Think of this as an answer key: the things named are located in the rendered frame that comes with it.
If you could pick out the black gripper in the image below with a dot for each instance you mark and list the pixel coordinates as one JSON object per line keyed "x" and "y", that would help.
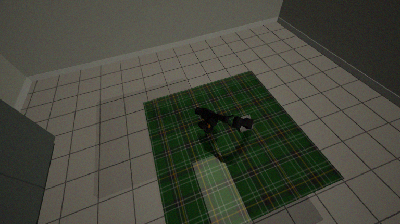
{"x": 203, "y": 124}

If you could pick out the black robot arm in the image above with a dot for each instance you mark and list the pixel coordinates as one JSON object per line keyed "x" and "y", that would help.
{"x": 237, "y": 121}

